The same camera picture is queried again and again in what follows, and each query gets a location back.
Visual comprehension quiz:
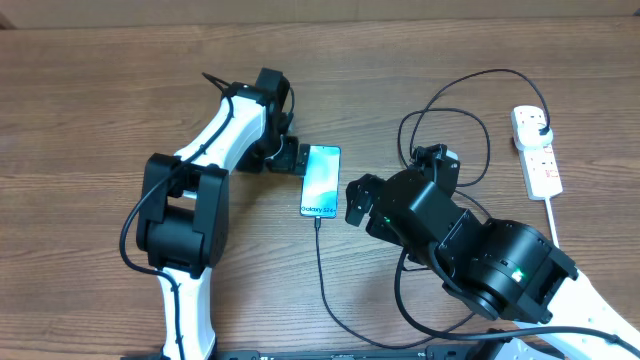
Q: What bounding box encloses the Samsung Galaxy smartphone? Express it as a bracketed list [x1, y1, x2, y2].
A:
[300, 145, 341, 218]

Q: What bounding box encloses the black USB charging cable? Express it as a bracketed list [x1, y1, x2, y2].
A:
[313, 68, 552, 350]

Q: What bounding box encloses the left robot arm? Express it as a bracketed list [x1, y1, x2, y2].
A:
[121, 68, 309, 359]

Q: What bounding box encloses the white charger plug adapter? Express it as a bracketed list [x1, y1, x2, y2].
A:
[513, 124, 554, 151]

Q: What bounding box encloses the white power strip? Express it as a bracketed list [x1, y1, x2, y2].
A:
[510, 105, 563, 200]

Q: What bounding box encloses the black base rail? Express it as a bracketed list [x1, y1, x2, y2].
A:
[119, 342, 566, 360]

